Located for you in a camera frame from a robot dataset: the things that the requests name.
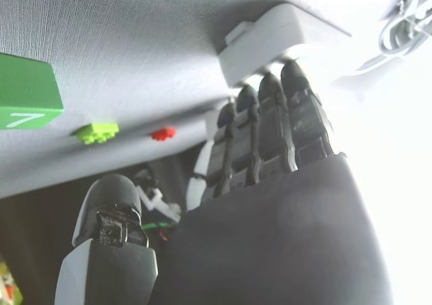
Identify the white power strip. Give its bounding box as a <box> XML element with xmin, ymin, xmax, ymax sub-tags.
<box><xmin>215</xmin><ymin>2</ymin><xmax>352</xmax><ymax>87</ymax></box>

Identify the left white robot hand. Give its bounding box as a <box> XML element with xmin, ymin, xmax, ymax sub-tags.
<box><xmin>55</xmin><ymin>61</ymin><xmax>395</xmax><ymax>305</ymax></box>

